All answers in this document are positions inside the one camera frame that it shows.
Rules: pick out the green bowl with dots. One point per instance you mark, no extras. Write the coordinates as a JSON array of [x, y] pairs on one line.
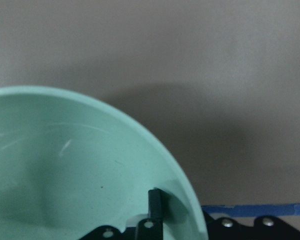
[[70, 163]]

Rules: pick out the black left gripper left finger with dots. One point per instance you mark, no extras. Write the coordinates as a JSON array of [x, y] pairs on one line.
[[152, 215]]

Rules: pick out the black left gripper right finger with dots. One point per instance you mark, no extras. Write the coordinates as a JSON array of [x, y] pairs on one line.
[[265, 227]]

